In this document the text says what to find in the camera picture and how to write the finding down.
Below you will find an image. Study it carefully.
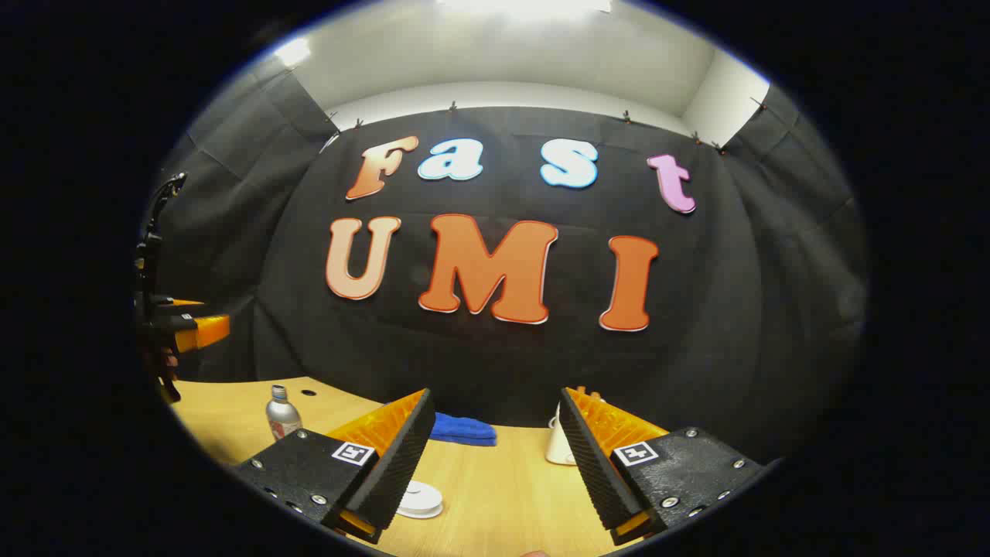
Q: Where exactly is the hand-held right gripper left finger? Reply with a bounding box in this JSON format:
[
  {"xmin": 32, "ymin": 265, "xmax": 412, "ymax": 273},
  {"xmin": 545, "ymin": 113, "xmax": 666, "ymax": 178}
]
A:
[{"xmin": 230, "ymin": 388, "xmax": 436, "ymax": 545}]

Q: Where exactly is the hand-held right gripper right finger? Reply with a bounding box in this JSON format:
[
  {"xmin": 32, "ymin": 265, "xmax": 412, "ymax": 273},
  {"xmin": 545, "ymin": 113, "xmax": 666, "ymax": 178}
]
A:
[{"xmin": 558, "ymin": 385, "xmax": 777, "ymax": 547}]

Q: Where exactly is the white teacup lid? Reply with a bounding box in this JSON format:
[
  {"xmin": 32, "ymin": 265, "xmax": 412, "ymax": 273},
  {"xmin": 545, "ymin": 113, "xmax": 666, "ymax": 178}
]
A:
[{"xmin": 398, "ymin": 480, "xmax": 443, "ymax": 510}]

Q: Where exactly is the black backdrop cloth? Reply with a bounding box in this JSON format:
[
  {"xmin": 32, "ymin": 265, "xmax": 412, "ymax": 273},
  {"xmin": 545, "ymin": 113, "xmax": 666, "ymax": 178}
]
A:
[{"xmin": 139, "ymin": 58, "xmax": 871, "ymax": 465}]

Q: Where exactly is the silver water bottle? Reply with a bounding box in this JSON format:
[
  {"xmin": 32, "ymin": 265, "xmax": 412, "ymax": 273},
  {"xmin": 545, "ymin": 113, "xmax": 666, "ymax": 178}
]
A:
[{"xmin": 265, "ymin": 384, "xmax": 303, "ymax": 442}]

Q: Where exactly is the ceiling light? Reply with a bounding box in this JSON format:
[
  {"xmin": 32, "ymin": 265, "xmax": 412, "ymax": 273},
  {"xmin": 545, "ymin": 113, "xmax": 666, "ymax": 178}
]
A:
[
  {"xmin": 275, "ymin": 37, "xmax": 312, "ymax": 69},
  {"xmin": 437, "ymin": 0, "xmax": 613, "ymax": 15}
]

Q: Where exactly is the blue folded towel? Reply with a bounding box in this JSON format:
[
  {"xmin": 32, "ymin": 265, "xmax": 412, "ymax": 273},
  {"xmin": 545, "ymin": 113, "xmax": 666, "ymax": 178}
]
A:
[{"xmin": 429, "ymin": 412, "xmax": 498, "ymax": 447}]

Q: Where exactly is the white toaster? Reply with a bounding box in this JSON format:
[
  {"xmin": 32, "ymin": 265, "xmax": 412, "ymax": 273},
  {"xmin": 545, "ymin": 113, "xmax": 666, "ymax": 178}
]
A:
[{"xmin": 545, "ymin": 402, "xmax": 578, "ymax": 466}]

